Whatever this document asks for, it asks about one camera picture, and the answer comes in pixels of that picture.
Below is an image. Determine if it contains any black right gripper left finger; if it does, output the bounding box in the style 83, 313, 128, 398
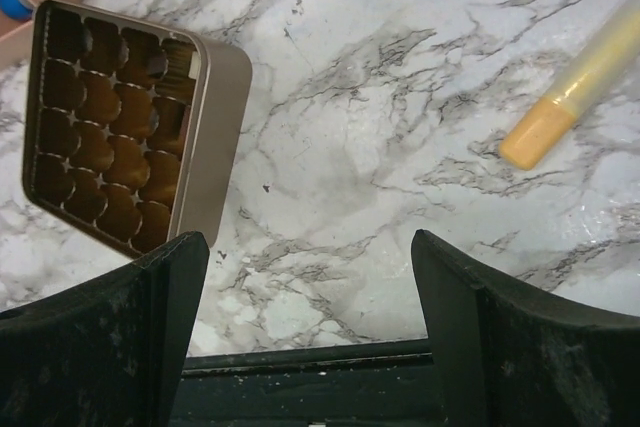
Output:
1, 232, 209, 426

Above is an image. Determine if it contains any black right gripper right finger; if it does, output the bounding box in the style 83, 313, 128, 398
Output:
411, 230, 639, 426

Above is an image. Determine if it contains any gold chocolate tin box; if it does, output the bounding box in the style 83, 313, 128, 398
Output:
22, 0, 252, 258

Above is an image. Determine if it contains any tan stick on table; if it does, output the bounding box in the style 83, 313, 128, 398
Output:
499, 0, 639, 170

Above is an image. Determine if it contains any blue grey small bottle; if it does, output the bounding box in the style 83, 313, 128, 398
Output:
0, 0, 34, 21

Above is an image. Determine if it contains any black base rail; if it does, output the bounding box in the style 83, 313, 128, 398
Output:
169, 340, 447, 426

